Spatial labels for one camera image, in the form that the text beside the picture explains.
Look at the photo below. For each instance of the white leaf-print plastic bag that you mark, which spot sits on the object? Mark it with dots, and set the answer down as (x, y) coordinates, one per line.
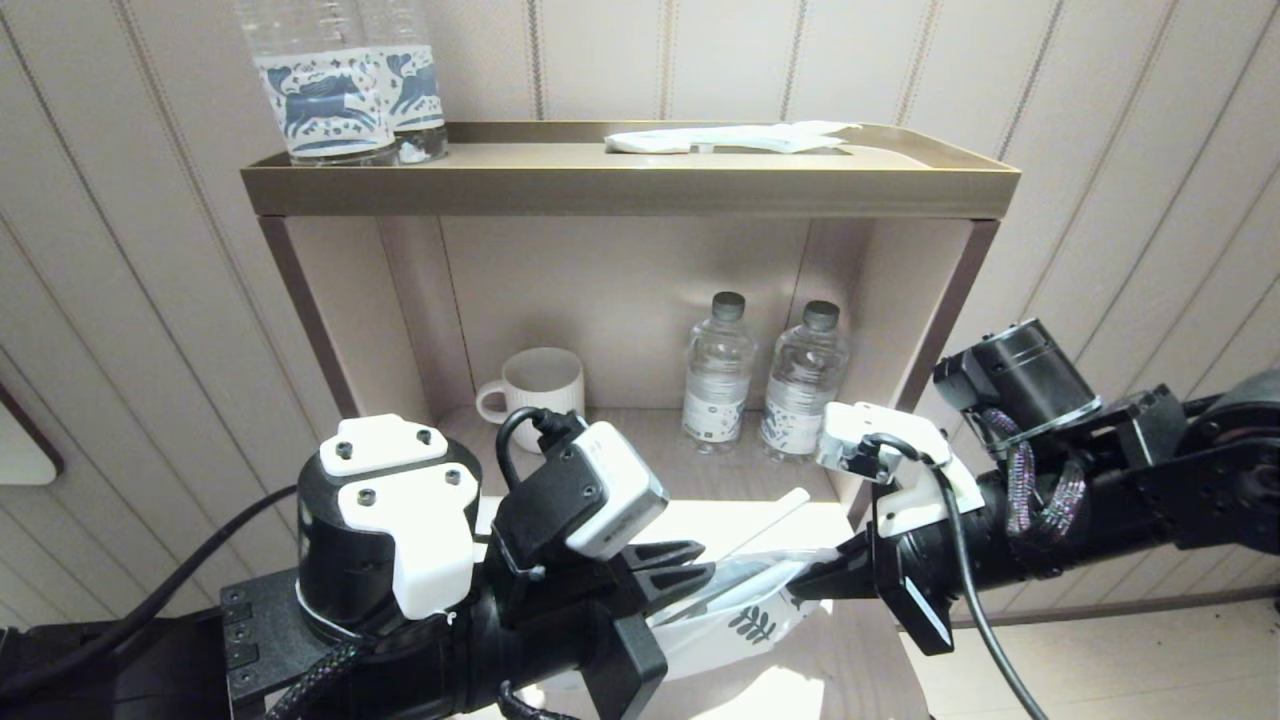
(740, 625)

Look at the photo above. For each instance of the white folded sachet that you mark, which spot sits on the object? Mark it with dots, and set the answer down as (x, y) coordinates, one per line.
(648, 146)

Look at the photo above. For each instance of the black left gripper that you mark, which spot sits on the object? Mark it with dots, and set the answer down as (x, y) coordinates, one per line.
(625, 650)

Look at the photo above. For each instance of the slim white toothbrush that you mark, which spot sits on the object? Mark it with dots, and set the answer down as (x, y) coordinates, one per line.
(775, 515)

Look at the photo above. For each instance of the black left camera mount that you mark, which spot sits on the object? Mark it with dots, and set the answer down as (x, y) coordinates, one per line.
(545, 510)

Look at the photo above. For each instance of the white wall fixture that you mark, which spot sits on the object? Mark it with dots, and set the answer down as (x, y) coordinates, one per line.
(20, 450)

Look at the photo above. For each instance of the small clear water bottle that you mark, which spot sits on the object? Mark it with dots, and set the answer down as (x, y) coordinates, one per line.
(802, 390)
(716, 380)

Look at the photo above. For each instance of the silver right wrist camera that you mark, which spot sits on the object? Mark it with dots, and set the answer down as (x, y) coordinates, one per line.
(845, 440)

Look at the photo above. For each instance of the white packet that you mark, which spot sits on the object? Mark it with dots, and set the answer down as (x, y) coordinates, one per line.
(770, 138)

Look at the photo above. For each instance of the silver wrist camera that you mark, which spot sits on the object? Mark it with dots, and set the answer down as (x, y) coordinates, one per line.
(625, 490)
(845, 440)

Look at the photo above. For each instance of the white left arm joint cover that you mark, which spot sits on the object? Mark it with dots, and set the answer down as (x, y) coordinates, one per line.
(420, 540)

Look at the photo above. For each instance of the large bottle blue deer label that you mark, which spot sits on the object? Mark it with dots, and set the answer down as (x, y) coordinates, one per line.
(325, 95)
(420, 90)

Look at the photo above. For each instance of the white ribbed mug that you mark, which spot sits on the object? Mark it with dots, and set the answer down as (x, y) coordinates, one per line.
(545, 380)

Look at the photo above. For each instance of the bronze open shelf unit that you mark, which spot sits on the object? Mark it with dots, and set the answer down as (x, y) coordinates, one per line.
(620, 185)

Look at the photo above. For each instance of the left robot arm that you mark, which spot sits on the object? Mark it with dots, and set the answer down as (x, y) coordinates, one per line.
(350, 560)

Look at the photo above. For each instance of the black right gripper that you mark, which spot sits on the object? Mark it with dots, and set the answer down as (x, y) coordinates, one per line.
(920, 620)

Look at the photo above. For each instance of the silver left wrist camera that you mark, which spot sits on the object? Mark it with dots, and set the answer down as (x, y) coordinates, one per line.
(625, 490)

